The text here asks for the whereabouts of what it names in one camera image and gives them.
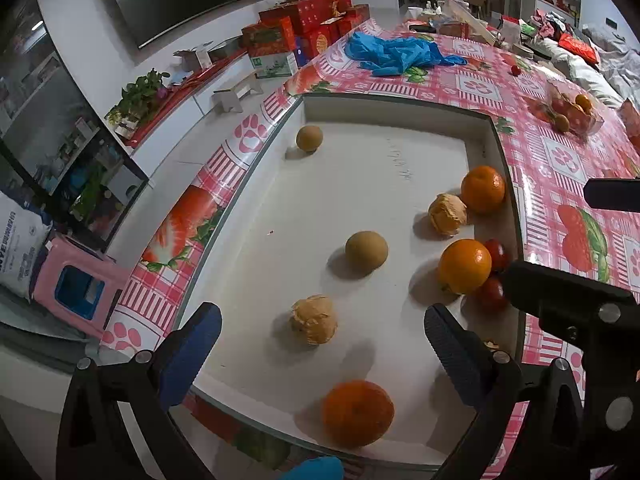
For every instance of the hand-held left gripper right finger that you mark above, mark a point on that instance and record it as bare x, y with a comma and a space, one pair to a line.
457, 360

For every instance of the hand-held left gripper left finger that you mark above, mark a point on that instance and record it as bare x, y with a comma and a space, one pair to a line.
192, 350

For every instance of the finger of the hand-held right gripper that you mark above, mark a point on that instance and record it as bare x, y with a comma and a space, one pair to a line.
550, 290
615, 192

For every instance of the clear glass bowl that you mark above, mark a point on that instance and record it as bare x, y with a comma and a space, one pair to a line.
580, 122

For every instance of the mandarin orange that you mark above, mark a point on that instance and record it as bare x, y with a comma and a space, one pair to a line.
356, 413
482, 190
582, 102
465, 266

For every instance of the brown kiwi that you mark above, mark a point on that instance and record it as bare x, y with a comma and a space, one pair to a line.
562, 122
366, 253
309, 138

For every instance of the white tray grey rim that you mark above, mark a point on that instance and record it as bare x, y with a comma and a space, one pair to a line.
350, 185

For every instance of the person's left hand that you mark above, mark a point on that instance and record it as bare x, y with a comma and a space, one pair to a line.
320, 469

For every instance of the strawberry print tablecloth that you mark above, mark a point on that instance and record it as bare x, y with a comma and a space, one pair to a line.
550, 160

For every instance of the pink box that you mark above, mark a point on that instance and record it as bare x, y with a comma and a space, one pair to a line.
75, 285

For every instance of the red cloth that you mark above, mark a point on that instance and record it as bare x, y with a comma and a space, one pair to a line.
577, 46

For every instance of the white sack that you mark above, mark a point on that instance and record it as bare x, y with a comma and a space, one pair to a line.
20, 245

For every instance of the green potted plant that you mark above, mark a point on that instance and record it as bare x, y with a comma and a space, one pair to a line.
140, 97

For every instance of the pile of blue gloves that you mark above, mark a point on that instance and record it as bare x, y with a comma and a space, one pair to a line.
395, 52

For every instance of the white cardboard stand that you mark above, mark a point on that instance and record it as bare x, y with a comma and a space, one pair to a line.
237, 92

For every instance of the small open white box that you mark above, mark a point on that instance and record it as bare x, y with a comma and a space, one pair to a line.
195, 57

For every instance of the green white box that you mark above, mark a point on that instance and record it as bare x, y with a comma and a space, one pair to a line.
272, 65

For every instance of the stack of red gift boxes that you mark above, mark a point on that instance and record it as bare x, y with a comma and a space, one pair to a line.
310, 20

